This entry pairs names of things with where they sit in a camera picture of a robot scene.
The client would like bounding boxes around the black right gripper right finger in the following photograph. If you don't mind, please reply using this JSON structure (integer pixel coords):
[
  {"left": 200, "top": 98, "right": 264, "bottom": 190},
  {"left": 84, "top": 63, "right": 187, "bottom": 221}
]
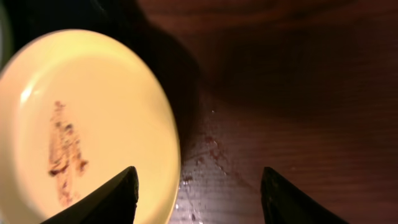
[{"left": 261, "top": 167, "right": 347, "bottom": 224}]

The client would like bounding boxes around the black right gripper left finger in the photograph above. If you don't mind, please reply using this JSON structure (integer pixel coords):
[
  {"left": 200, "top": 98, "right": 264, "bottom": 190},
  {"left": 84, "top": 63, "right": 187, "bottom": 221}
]
[{"left": 42, "top": 166, "right": 139, "bottom": 224}]

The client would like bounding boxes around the yellow plate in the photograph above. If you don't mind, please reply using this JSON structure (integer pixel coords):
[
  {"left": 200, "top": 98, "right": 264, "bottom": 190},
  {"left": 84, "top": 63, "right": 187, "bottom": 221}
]
[{"left": 1, "top": 30, "right": 180, "bottom": 223}]

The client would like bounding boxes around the mint green plate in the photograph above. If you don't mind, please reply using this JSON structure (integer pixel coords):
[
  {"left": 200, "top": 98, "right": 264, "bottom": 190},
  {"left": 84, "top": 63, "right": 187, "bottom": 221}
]
[{"left": 0, "top": 2, "right": 13, "bottom": 69}]

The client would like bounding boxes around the round black tray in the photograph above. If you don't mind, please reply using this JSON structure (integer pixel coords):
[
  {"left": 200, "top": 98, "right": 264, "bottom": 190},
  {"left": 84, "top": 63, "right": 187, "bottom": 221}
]
[{"left": 2, "top": 0, "right": 200, "bottom": 158}]

